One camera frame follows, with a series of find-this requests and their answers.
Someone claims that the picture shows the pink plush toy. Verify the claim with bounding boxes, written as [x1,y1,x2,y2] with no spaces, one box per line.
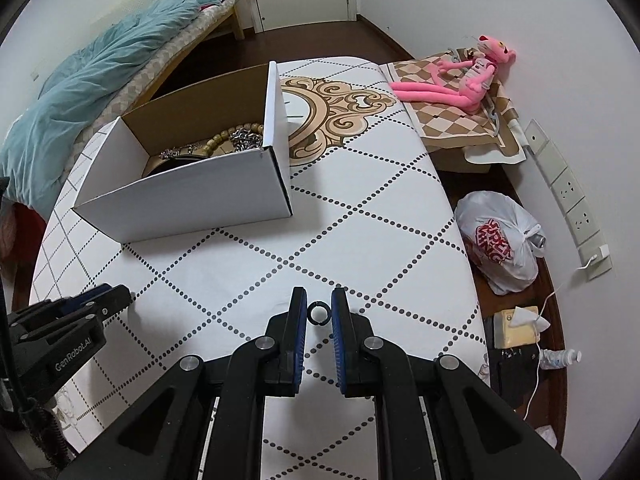
[389,35,517,115]

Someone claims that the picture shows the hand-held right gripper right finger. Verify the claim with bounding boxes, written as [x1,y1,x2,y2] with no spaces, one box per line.
[330,287,583,480]

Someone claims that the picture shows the small white bottle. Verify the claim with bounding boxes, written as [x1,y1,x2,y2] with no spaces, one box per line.
[539,350,583,370]

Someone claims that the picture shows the wooden bead bracelet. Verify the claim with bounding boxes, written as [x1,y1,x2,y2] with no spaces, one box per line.
[192,121,266,157]

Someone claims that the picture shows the bed with checkered mattress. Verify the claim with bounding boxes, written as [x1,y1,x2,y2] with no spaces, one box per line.
[0,0,246,221]

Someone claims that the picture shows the white plastic bag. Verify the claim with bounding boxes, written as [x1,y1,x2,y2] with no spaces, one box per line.
[454,191,547,296]

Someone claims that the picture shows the thick silver chain bracelet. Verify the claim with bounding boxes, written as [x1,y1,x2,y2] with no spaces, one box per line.
[230,127,263,152]

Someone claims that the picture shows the white charging cable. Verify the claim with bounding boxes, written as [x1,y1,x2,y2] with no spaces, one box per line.
[522,255,598,421]

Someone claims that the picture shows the white crumpled tissue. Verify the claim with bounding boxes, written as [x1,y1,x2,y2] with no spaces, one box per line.
[510,307,551,333]

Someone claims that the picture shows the white wall socket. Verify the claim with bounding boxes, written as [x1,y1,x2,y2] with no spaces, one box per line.
[580,244,614,281]
[565,200,600,247]
[550,170,586,215]

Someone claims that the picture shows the black bag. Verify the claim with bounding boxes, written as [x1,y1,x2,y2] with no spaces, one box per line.
[489,345,541,411]

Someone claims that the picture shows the white cardboard box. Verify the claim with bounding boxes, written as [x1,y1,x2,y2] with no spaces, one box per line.
[72,61,293,243]

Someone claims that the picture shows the white patterned table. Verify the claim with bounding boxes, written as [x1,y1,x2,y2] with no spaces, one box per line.
[29,56,493,480]

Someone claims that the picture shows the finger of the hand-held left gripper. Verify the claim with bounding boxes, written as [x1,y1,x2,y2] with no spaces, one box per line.
[10,285,134,333]
[30,284,115,313]

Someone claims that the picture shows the brown checkered cloth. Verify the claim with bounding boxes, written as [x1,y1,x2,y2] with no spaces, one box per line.
[379,47,528,166]

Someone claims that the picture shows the black smart band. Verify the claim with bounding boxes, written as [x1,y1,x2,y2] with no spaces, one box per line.
[142,155,211,177]

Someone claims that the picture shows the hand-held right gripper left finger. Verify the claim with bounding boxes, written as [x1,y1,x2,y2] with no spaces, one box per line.
[77,287,308,480]

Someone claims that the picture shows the teal duvet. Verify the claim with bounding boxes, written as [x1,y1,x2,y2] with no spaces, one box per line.
[0,0,203,211]

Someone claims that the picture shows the red bed sheet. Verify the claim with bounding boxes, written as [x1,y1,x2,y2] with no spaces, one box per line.
[0,200,46,261]

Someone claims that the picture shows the yellow box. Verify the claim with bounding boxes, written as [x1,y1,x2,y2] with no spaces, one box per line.
[492,306,541,348]

